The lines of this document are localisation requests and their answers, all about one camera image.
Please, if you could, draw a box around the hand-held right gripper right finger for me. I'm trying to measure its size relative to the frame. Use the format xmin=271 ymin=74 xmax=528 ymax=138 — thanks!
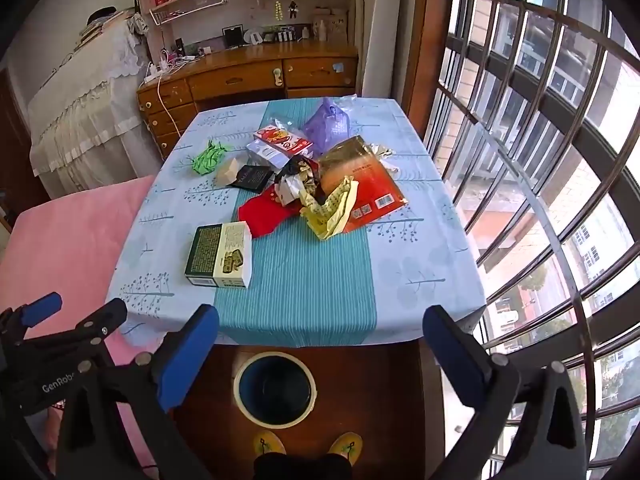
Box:
xmin=422 ymin=305 xmax=588 ymax=480

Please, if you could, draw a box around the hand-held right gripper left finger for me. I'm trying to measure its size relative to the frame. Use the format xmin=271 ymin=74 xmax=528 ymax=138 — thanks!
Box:
xmin=55 ymin=304 xmax=221 ymax=480

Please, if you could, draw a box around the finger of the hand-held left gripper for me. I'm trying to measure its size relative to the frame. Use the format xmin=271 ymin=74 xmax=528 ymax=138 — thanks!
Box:
xmin=0 ymin=291 xmax=64 ymax=348
xmin=15 ymin=298 xmax=129 ymax=361

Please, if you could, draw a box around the dark blue bin cream rim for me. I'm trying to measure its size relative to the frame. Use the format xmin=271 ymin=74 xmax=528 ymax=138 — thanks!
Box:
xmin=233 ymin=351 xmax=317 ymax=429

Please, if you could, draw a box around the green tea box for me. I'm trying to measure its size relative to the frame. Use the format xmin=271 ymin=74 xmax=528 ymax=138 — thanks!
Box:
xmin=184 ymin=221 xmax=253 ymax=289

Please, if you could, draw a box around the red cloth wrapper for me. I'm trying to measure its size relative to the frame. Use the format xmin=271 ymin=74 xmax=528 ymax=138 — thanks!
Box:
xmin=238 ymin=184 xmax=301 ymax=239

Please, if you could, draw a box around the tan cardboard box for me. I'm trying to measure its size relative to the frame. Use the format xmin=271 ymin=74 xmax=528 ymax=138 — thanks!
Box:
xmin=215 ymin=157 xmax=246 ymax=188

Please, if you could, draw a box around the orange red packaging bag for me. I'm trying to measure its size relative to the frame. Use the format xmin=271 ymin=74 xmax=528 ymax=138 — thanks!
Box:
xmin=318 ymin=135 xmax=408 ymax=233

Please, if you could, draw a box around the black packet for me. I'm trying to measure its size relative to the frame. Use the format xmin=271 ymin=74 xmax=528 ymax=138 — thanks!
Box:
xmin=227 ymin=164 xmax=275 ymax=194

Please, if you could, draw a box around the yellow wrapper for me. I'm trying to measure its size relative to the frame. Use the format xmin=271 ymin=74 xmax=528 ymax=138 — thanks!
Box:
xmin=299 ymin=176 xmax=361 ymax=241

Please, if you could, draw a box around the green wrapper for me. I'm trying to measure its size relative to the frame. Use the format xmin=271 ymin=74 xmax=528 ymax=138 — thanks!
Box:
xmin=190 ymin=141 xmax=233 ymax=176

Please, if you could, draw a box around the black white wrapper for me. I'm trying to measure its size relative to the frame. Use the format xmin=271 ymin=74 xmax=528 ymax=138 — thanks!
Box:
xmin=272 ymin=155 xmax=321 ymax=207

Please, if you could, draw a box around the clear plastic wrapper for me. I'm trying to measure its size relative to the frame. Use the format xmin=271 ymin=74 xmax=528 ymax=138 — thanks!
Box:
xmin=367 ymin=141 xmax=398 ymax=178

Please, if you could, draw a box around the purple dotted white box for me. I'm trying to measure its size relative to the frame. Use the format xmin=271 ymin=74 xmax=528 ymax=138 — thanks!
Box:
xmin=245 ymin=139 xmax=296 ymax=170

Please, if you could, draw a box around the red snack box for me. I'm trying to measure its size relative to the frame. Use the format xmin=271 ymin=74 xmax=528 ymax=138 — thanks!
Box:
xmin=252 ymin=125 xmax=314 ymax=157

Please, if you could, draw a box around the purple plastic bag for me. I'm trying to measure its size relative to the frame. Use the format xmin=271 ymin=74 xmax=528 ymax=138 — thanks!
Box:
xmin=302 ymin=97 xmax=351 ymax=153

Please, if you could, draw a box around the pink blanket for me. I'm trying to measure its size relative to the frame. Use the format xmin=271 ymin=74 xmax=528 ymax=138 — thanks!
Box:
xmin=0 ymin=175 xmax=166 ymax=480

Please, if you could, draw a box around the yellow knitted slipper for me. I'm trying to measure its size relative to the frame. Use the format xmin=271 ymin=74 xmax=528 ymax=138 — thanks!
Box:
xmin=252 ymin=430 xmax=287 ymax=458
xmin=329 ymin=431 xmax=363 ymax=461

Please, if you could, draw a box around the person's left leg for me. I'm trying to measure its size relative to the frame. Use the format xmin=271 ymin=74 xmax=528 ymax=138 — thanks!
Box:
xmin=252 ymin=452 xmax=303 ymax=480

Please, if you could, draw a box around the person's leg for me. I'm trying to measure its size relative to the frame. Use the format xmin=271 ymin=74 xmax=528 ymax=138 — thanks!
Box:
xmin=302 ymin=452 xmax=354 ymax=480
xmin=252 ymin=452 xmax=303 ymax=480

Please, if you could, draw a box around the blue printed tablecloth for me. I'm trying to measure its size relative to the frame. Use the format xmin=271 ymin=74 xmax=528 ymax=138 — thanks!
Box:
xmin=105 ymin=96 xmax=488 ymax=348

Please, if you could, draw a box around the person's right leg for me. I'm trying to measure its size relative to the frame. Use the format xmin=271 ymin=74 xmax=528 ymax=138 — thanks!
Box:
xmin=302 ymin=452 xmax=354 ymax=480

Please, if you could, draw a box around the white lace cover cloth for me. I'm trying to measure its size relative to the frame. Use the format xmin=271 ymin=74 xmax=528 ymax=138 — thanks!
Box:
xmin=27 ymin=17 xmax=151 ymax=198

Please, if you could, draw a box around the metal window grille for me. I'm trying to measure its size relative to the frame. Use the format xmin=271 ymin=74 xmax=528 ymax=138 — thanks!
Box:
xmin=424 ymin=0 xmax=640 ymax=480

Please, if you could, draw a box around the wooden drawer cabinet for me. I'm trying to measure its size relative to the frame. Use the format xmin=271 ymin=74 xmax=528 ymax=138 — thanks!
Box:
xmin=136 ymin=42 xmax=361 ymax=161

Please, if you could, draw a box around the wooden bookshelf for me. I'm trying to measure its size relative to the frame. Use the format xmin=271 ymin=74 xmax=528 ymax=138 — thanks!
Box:
xmin=134 ymin=0 xmax=357 ymax=53

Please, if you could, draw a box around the white cable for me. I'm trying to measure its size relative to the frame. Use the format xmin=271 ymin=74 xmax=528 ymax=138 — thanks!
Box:
xmin=156 ymin=76 xmax=184 ymax=139

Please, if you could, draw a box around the white wire shelf basket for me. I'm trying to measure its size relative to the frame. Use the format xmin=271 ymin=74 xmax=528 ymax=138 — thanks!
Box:
xmin=149 ymin=0 xmax=229 ymax=27

